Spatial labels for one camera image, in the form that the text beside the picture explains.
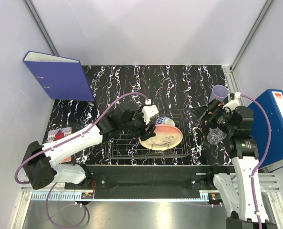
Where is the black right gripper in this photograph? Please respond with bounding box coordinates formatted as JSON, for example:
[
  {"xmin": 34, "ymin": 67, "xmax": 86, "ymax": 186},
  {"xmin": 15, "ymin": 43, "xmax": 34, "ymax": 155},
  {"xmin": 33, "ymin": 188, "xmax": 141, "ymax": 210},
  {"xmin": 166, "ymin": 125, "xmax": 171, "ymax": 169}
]
[{"xmin": 189, "ymin": 98, "xmax": 236, "ymax": 135}]

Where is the pink beige plate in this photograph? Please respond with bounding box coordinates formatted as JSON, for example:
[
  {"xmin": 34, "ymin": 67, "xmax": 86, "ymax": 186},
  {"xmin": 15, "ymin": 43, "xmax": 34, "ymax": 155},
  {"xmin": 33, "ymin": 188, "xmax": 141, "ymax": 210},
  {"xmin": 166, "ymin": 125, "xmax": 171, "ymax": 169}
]
[{"xmin": 139, "ymin": 124, "xmax": 183, "ymax": 151}]

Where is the lavender plastic cup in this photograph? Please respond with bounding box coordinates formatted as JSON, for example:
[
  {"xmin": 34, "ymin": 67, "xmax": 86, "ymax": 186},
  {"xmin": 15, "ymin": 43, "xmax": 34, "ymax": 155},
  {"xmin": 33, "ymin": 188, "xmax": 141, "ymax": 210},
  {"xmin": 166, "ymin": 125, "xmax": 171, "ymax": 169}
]
[{"xmin": 208, "ymin": 85, "xmax": 229, "ymax": 103}]

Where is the clear glass tumbler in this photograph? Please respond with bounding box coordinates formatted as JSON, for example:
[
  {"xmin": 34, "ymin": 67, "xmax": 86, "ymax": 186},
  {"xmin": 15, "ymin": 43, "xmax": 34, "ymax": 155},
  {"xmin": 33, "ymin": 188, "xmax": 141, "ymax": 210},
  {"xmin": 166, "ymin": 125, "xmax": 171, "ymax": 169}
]
[{"xmin": 207, "ymin": 127, "xmax": 227, "ymax": 145}]

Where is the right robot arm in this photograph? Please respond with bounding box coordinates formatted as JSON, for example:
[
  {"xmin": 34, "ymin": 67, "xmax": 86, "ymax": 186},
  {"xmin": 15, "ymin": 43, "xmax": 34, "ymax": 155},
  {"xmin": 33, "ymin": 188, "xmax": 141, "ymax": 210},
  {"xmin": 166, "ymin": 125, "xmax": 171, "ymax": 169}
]
[{"xmin": 196, "ymin": 99, "xmax": 278, "ymax": 229}]

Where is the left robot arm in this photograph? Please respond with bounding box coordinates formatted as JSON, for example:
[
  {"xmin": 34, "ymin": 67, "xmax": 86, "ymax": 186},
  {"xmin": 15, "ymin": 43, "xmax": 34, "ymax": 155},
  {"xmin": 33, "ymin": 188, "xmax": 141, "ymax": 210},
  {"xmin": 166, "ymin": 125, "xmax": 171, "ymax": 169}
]
[{"xmin": 22, "ymin": 104, "xmax": 159, "ymax": 190}]

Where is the blue white patterned bowl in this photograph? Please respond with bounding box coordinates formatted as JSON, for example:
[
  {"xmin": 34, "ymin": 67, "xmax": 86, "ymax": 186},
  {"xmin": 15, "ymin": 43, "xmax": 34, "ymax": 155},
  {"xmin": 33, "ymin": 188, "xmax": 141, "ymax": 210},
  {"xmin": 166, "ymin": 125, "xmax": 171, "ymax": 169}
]
[{"xmin": 155, "ymin": 116, "xmax": 175, "ymax": 126}]

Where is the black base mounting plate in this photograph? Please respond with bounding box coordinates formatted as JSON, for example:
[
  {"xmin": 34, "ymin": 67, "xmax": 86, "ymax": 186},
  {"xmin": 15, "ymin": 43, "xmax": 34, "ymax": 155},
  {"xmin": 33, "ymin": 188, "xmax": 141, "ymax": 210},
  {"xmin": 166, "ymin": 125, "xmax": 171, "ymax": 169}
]
[{"xmin": 46, "ymin": 164, "xmax": 249, "ymax": 200}]

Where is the picture card with red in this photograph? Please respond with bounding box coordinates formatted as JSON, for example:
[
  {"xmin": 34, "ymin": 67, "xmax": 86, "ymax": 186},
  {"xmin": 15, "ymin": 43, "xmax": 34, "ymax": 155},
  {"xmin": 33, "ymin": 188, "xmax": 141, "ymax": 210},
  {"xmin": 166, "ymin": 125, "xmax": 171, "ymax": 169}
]
[{"xmin": 47, "ymin": 126, "xmax": 73, "ymax": 165}]

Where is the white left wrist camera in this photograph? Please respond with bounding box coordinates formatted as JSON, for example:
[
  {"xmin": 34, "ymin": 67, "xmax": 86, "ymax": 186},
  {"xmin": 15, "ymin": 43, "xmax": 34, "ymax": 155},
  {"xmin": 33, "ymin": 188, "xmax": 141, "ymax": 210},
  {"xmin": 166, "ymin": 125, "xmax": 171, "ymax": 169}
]
[{"xmin": 141, "ymin": 99, "xmax": 159, "ymax": 125}]

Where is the black wire dish rack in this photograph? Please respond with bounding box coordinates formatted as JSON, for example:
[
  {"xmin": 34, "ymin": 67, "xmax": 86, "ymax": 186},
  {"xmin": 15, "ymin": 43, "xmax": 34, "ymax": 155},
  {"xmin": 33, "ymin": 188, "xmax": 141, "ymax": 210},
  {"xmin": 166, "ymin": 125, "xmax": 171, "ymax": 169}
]
[{"xmin": 105, "ymin": 109, "xmax": 192, "ymax": 159}]

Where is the aluminium frame post right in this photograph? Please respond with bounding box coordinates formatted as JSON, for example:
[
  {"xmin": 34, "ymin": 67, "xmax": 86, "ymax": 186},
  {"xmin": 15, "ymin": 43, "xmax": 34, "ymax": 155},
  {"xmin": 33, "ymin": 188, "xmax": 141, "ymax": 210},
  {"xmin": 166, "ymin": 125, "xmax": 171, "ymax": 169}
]
[{"xmin": 229, "ymin": 0, "xmax": 275, "ymax": 71}]

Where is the aluminium frame post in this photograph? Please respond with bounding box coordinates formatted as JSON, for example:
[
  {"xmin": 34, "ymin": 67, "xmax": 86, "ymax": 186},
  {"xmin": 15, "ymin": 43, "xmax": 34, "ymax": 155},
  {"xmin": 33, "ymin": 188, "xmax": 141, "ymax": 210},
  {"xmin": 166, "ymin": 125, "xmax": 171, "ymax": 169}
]
[
  {"xmin": 229, "ymin": 0, "xmax": 275, "ymax": 71},
  {"xmin": 23, "ymin": 0, "xmax": 59, "ymax": 55}
]

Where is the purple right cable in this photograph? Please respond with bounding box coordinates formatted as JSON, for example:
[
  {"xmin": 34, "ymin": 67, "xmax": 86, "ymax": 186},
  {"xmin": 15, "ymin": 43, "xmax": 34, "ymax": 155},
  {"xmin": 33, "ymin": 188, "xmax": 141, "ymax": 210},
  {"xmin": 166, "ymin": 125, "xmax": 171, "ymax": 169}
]
[{"xmin": 240, "ymin": 94, "xmax": 273, "ymax": 229}]

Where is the purple cable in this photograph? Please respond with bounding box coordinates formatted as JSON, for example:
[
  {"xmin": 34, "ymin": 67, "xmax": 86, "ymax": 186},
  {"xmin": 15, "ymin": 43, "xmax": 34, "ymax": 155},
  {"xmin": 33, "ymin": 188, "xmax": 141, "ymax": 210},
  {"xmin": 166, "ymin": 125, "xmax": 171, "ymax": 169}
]
[
  {"xmin": 14, "ymin": 92, "xmax": 152, "ymax": 186},
  {"xmin": 240, "ymin": 94, "xmax": 273, "ymax": 229}
]

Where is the blue ring binder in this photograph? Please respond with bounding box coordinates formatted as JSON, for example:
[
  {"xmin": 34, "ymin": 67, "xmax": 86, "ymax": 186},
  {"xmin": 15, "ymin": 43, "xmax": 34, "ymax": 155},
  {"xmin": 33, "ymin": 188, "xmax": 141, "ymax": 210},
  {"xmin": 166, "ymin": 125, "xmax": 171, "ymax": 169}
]
[{"xmin": 248, "ymin": 89, "xmax": 283, "ymax": 172}]

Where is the purple ring binder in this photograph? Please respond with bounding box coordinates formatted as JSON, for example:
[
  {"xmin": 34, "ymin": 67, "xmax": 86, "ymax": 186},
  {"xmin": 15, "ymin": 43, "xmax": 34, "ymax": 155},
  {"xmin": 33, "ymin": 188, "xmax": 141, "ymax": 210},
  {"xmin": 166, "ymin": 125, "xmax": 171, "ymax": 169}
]
[{"xmin": 23, "ymin": 51, "xmax": 95, "ymax": 102}]

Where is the white slotted cable duct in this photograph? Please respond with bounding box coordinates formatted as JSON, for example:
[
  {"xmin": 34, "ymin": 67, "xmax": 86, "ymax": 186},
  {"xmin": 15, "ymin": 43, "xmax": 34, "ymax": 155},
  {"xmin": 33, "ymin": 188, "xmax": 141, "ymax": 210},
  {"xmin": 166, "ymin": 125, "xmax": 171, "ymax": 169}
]
[{"xmin": 31, "ymin": 191, "xmax": 94, "ymax": 201}]

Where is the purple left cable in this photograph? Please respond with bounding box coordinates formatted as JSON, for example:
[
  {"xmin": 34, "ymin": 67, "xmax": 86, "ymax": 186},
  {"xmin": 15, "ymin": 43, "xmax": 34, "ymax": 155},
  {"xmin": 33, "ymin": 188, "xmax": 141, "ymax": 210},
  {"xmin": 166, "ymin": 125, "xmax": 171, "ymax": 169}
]
[{"xmin": 14, "ymin": 92, "xmax": 152, "ymax": 186}]

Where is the aluminium frame post left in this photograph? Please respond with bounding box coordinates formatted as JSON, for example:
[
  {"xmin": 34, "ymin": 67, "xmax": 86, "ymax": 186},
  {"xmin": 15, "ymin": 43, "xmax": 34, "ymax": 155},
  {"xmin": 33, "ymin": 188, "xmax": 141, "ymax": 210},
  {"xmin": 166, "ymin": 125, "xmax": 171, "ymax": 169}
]
[{"xmin": 23, "ymin": 0, "xmax": 59, "ymax": 55}]

